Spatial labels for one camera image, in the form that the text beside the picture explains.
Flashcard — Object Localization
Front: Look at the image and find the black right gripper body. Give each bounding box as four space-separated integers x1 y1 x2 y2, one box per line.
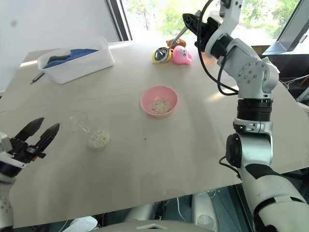
194 17 222 48

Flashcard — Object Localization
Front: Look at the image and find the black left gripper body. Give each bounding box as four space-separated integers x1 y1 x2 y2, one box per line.
9 135 47 168

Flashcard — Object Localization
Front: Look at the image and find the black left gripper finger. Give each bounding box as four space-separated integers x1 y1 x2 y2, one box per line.
14 117 45 146
35 122 61 153

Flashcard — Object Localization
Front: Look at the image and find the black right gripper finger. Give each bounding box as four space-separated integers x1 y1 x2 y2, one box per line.
185 23 201 37
182 13 202 28

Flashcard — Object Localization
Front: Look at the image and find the silver metal spoon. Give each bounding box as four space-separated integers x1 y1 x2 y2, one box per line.
154 26 189 64

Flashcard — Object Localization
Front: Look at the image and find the clear glass mug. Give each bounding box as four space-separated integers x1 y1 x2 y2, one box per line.
69 110 111 152

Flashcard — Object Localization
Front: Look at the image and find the oatmeal in glass mug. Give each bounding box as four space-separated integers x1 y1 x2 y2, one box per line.
87 130 110 148

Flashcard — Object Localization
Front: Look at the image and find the pink bowl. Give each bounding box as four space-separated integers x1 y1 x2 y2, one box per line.
140 85 179 118

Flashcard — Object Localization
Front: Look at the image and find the oatmeal in pink bowl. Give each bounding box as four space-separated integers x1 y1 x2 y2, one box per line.
151 97 171 114

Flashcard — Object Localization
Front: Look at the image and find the brown plush toy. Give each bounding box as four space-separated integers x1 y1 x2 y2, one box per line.
166 38 187 48

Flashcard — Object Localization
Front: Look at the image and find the pink plush toy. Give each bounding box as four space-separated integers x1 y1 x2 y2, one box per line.
171 45 193 65

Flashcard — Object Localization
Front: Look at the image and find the yellow plush toy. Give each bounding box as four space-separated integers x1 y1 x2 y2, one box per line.
152 48 174 64

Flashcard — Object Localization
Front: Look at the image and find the black marker pen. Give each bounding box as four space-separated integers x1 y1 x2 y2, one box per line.
30 72 45 85

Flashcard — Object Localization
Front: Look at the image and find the dark grey cloth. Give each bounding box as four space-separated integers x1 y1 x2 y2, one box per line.
47 54 72 64

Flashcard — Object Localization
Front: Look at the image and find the dark open window sash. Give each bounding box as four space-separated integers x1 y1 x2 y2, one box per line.
261 0 309 57

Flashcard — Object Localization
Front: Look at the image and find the white plastic bin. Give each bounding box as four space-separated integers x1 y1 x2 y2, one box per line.
37 36 115 85

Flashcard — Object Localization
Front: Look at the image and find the blue cloth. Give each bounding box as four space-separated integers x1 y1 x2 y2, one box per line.
42 49 100 70

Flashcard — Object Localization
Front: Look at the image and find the white rounded shape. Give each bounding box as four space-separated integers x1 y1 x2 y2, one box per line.
64 216 98 232

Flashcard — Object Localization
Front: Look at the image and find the grey rounded robot housing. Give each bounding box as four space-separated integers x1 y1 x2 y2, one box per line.
96 187 244 232

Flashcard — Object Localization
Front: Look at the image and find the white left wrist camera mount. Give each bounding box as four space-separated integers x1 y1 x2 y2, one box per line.
0 131 28 170

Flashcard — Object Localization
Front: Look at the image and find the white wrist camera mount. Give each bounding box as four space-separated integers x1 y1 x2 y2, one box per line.
204 0 242 58
0 131 28 170

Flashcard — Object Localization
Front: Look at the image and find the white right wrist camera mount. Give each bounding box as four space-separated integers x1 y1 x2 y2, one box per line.
204 0 242 58

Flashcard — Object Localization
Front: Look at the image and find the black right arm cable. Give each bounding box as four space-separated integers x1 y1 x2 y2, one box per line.
195 0 240 96

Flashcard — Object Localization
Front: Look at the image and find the dark window frame post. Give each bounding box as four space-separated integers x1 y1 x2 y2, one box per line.
108 0 134 42

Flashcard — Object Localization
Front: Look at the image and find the thin white cord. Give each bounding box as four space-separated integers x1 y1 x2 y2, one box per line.
176 197 185 219

